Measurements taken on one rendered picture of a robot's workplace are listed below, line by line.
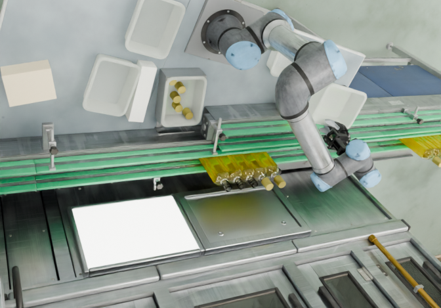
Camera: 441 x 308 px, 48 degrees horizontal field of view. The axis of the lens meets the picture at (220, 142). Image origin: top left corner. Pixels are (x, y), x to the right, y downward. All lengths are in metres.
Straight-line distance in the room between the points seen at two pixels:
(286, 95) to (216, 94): 0.72
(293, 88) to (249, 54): 0.41
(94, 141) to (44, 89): 0.30
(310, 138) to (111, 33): 0.83
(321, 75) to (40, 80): 0.96
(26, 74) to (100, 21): 0.32
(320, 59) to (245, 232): 0.79
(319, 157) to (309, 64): 0.33
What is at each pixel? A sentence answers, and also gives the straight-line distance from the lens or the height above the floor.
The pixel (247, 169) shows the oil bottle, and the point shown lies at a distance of 2.04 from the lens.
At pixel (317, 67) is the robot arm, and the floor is 1.40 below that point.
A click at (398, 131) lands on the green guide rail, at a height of 0.94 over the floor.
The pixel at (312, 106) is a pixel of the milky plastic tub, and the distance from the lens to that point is 2.00.
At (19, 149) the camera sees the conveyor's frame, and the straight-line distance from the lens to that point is 1.98.
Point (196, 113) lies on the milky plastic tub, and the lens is 2.11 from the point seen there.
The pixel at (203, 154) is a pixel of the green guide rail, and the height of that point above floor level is 0.96.
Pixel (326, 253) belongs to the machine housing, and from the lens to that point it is 2.04.
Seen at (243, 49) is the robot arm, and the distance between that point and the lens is 1.84.
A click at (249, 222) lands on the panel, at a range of 2.02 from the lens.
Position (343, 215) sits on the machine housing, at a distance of 2.29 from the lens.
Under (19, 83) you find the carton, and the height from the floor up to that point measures 0.83.
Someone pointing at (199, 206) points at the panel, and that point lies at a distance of 2.05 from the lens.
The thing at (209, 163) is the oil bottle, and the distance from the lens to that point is 2.04.
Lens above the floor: 2.49
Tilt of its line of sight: 49 degrees down
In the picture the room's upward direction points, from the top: 144 degrees clockwise
